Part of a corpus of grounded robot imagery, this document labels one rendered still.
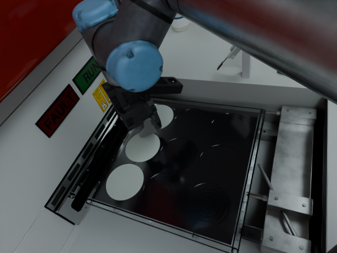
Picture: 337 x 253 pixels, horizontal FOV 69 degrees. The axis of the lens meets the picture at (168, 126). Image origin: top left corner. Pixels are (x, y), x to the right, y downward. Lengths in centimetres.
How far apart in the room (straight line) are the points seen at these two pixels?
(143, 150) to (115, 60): 37
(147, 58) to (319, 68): 21
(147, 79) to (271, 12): 19
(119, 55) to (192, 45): 53
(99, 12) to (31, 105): 23
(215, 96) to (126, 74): 44
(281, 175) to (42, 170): 52
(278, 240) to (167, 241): 25
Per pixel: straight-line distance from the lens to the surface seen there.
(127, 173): 65
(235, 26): 25
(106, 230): 70
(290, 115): 69
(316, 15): 22
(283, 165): 63
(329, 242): 50
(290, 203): 56
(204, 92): 74
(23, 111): 53
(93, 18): 43
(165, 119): 72
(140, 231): 66
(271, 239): 53
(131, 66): 34
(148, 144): 67
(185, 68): 76
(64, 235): 71
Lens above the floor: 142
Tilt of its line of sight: 49 degrees down
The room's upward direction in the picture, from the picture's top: 20 degrees counter-clockwise
